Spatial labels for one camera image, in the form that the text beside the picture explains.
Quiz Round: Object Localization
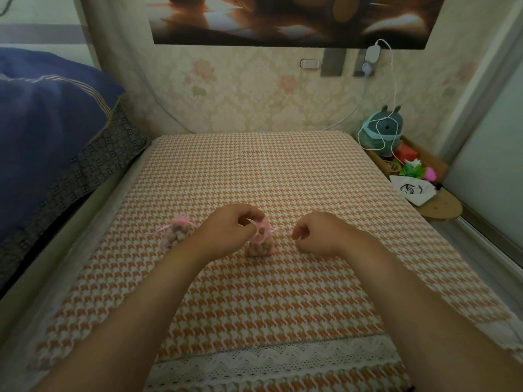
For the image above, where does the person's right hand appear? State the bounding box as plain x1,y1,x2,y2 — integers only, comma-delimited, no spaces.
291,212,360,258

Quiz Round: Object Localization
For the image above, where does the person's left hand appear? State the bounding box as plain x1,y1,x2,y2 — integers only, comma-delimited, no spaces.
195,203,266,263

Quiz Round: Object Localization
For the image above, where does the pink organza drawstring pouch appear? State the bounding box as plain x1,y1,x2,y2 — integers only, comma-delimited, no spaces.
153,214,197,250
244,217,278,258

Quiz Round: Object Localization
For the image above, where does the person's right forearm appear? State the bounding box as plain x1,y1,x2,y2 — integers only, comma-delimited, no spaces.
337,230,523,392

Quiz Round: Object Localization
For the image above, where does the person's left forearm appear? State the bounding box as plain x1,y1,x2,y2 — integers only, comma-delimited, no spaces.
39,234,213,392

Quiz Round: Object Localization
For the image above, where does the orange houndstooth table cloth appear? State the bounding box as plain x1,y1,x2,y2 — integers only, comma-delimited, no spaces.
26,130,517,392

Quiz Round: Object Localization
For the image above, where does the white printed pouch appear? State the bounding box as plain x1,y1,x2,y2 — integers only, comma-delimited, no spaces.
389,174,438,207

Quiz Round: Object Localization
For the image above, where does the green plush toy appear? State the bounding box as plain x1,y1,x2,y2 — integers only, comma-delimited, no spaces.
360,104,405,160

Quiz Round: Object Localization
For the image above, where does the green and pink artificial flower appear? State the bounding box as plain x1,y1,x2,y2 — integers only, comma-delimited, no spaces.
398,158,438,184

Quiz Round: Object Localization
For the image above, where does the red box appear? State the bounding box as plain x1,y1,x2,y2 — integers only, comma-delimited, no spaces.
393,143,419,164

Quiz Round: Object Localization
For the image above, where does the wooden corner shelf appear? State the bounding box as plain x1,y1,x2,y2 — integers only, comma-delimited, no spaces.
353,134,463,222

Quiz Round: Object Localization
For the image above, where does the dark patterned bed sheet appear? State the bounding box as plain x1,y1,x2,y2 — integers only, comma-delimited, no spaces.
0,103,148,290

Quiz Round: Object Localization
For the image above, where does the blue quilt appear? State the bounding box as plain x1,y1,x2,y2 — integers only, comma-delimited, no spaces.
0,47,126,243

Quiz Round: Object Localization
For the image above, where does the white charging cable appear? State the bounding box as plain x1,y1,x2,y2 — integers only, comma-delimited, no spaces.
357,38,403,167

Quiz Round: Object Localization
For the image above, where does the grey wall socket plate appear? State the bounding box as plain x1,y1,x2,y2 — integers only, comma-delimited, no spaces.
353,49,378,78
320,48,347,77

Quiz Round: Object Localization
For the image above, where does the sliding door frame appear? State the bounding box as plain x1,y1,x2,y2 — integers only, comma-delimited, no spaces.
439,0,523,258

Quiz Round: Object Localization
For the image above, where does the wall poster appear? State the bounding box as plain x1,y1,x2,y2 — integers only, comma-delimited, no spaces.
144,0,448,50

